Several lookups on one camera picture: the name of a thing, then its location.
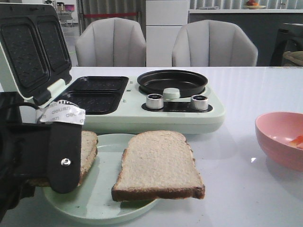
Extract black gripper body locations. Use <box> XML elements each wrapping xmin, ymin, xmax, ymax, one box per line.
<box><xmin>0</xmin><ymin>92</ymin><xmax>53</xmax><ymax>216</ymax></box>

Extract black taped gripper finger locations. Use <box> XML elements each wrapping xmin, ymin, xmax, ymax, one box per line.
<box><xmin>36</xmin><ymin>100</ymin><xmax>85</xmax><ymax>193</ymax></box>

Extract bread slice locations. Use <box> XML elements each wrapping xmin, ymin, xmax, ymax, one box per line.
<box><xmin>28</xmin><ymin>131</ymin><xmax>98</xmax><ymax>193</ymax></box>
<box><xmin>111</xmin><ymin>131</ymin><xmax>205</xmax><ymax>201</ymax></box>

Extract mint green breakfast maker lid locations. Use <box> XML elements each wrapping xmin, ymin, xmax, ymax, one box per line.
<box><xmin>0</xmin><ymin>3</ymin><xmax>71</xmax><ymax>106</ymax></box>

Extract pink plastic bowl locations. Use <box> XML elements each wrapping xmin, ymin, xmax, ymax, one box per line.
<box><xmin>255</xmin><ymin>112</ymin><xmax>303</xmax><ymax>172</ymax></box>

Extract orange shrimp pieces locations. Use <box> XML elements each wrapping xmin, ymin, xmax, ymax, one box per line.
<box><xmin>289</xmin><ymin>135</ymin><xmax>303</xmax><ymax>149</ymax></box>

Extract mint green breakfast maker base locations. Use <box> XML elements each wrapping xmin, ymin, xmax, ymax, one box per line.
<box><xmin>52</xmin><ymin>76</ymin><xmax>225</xmax><ymax>134</ymax></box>

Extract mint green round plate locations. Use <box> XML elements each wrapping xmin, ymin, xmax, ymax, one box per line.
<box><xmin>43</xmin><ymin>134</ymin><xmax>166</xmax><ymax>227</ymax></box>

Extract left silver control knob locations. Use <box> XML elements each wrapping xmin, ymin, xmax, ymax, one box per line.
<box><xmin>146</xmin><ymin>94</ymin><xmax>164</xmax><ymax>110</ymax></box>

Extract silver control knob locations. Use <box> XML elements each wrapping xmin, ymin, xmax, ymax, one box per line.
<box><xmin>146</xmin><ymin>94</ymin><xmax>164</xmax><ymax>110</ymax></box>
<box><xmin>190</xmin><ymin>95</ymin><xmax>208</xmax><ymax>111</ymax></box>

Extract left grey upholstered chair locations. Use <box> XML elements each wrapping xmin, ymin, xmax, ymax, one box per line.
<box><xmin>75</xmin><ymin>17</ymin><xmax>146</xmax><ymax>67</ymax></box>

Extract grey upholstered chair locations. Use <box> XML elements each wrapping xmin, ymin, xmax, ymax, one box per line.
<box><xmin>75</xmin><ymin>17</ymin><xmax>146</xmax><ymax>67</ymax></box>
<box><xmin>172</xmin><ymin>20</ymin><xmax>258</xmax><ymax>67</ymax></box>

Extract black round frying pan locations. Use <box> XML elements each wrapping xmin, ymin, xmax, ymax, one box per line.
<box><xmin>137</xmin><ymin>70</ymin><xmax>208</xmax><ymax>98</ymax></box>

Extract right silver control knob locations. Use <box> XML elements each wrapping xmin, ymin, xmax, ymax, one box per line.
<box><xmin>190</xmin><ymin>95</ymin><xmax>208</xmax><ymax>111</ymax></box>

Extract white cabinet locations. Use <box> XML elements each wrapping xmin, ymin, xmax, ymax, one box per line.
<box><xmin>146</xmin><ymin>0</ymin><xmax>189</xmax><ymax>67</ymax></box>

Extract right grey upholstered chair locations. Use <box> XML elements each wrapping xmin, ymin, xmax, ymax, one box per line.
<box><xmin>172</xmin><ymin>20</ymin><xmax>258</xmax><ymax>67</ymax></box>

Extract grey kitchen counter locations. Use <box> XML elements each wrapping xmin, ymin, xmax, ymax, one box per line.
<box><xmin>188</xmin><ymin>9</ymin><xmax>303</xmax><ymax>66</ymax></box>

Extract fruit bowl on counter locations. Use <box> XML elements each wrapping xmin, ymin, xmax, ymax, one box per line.
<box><xmin>244</xmin><ymin>0</ymin><xmax>266</xmax><ymax>9</ymax></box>

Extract mint green pan handle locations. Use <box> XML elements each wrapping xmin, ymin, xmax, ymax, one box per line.
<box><xmin>163</xmin><ymin>87</ymin><xmax>190</xmax><ymax>102</ymax></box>

